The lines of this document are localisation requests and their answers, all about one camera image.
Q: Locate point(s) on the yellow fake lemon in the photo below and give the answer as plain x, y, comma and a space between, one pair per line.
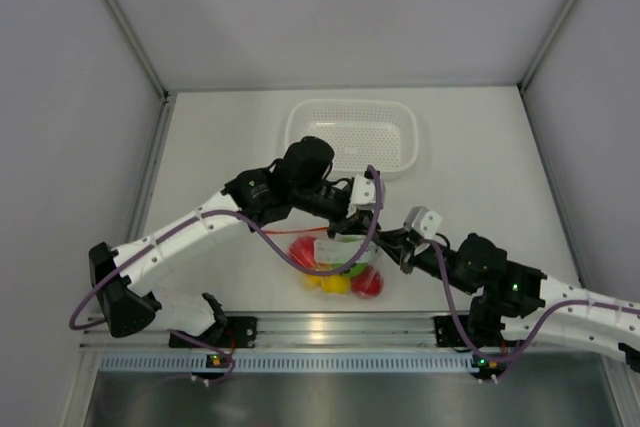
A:
335, 284

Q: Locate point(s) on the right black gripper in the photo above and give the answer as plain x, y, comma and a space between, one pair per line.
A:
399, 242

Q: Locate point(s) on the aluminium mounting rail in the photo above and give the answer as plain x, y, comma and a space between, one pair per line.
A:
369, 330

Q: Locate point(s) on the aluminium frame post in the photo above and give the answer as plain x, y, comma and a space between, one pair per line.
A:
133, 42
552, 34

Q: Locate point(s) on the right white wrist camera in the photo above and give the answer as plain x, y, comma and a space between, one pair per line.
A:
422, 223

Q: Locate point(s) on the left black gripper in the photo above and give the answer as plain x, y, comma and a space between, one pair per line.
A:
343, 222

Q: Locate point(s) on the yellow fake bell pepper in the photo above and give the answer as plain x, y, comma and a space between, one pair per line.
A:
311, 283

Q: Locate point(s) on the red fake apple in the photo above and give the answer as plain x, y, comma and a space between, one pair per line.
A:
301, 251

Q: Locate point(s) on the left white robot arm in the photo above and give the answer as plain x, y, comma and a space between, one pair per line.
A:
129, 278

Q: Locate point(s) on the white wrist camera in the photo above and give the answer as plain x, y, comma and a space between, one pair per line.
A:
367, 193
422, 223

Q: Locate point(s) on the white perforated plastic basket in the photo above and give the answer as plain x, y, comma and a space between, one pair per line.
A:
383, 134

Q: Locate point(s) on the clear zip bag orange seal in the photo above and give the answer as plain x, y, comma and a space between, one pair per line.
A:
330, 253

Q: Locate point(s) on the red fake tomato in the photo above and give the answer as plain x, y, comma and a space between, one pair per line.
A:
368, 284

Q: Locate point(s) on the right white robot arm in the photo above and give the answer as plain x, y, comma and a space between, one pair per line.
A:
492, 299

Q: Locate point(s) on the right aluminium frame post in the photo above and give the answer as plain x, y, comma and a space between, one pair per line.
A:
552, 34

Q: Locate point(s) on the green fake watermelon ball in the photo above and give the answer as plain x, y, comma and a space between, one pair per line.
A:
354, 271

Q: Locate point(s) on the slotted grey cable duct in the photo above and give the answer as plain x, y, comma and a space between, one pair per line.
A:
270, 362

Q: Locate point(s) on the left aluminium frame post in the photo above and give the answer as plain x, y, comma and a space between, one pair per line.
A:
133, 42

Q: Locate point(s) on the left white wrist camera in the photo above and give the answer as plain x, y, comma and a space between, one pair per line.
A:
367, 193

